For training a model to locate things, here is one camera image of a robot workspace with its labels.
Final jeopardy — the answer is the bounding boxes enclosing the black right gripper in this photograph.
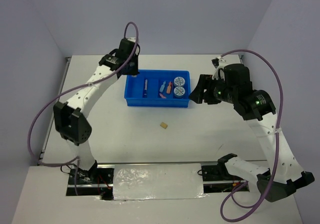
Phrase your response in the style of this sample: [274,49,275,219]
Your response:
[187,73,236,104]

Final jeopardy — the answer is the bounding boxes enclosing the blue jar sideways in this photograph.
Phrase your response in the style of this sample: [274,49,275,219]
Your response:
[173,86,186,99]

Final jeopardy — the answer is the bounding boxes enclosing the blue jar patterned lid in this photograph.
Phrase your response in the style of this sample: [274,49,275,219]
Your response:
[173,76,186,87]

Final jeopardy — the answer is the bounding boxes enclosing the orange clear case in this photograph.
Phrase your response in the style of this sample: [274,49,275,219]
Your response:
[166,82,173,95]

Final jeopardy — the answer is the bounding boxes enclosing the white blue pen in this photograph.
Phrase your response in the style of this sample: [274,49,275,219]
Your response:
[143,79,148,98]

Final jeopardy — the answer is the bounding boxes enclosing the yellow eraser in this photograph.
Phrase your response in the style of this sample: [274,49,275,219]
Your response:
[160,122,168,129]

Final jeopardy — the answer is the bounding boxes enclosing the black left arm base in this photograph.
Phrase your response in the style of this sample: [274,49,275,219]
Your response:
[65,167,114,200]

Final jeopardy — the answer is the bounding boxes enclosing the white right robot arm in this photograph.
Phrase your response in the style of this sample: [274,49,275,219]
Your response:
[189,57,315,202]

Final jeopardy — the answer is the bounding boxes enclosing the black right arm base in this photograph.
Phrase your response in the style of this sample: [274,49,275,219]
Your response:
[197,164,225,182]

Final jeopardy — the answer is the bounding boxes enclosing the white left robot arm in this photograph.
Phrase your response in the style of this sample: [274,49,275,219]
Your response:
[53,38,140,183]

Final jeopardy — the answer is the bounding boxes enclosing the blue compartment tray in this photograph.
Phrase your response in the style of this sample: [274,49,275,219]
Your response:
[124,70,191,108]

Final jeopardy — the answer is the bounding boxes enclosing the silver foil sheet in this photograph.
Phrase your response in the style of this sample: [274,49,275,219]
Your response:
[113,163,205,200]

